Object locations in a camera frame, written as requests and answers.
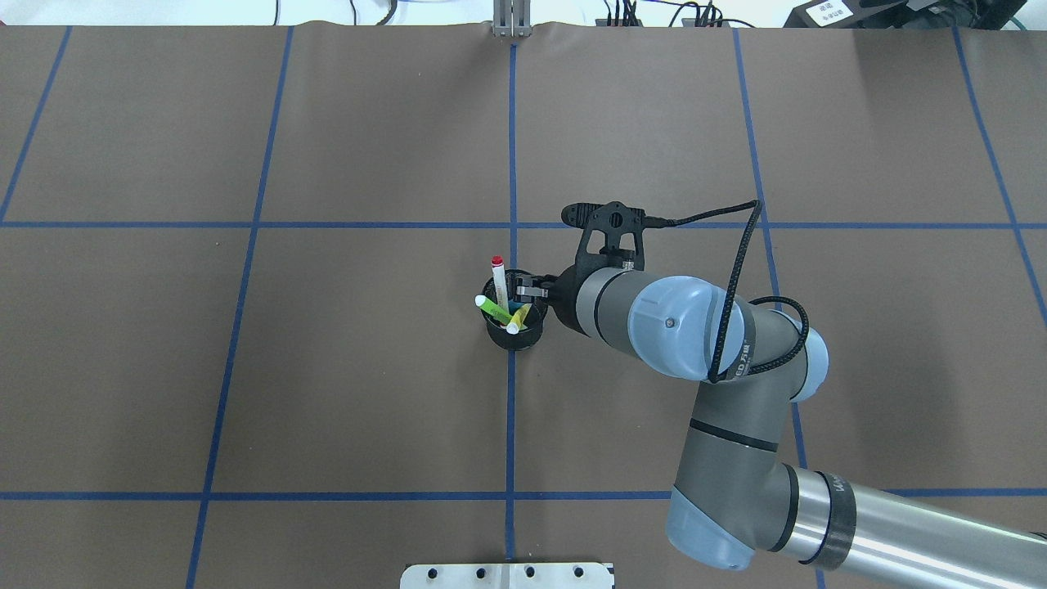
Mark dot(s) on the yellow highlighter pen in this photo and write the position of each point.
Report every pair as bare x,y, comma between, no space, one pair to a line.
517,321

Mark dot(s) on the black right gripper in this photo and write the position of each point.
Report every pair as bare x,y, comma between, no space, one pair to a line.
564,295

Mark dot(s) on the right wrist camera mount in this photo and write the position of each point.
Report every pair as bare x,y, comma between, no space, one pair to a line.
611,236

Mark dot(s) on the green highlighter pen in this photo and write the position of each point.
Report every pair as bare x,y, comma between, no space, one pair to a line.
492,309

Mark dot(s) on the black mesh pen cup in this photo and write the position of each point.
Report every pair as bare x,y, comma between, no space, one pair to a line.
535,323

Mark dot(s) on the red capped white pen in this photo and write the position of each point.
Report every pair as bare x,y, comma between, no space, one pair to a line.
499,281

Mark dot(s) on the black labelled box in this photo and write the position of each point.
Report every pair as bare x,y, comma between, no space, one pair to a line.
827,15

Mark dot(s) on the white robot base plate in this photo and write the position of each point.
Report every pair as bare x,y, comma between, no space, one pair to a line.
510,575

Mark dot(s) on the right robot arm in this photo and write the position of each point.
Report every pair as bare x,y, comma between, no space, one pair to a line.
733,496

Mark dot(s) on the aluminium post at table edge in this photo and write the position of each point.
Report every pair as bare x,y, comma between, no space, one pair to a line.
511,18

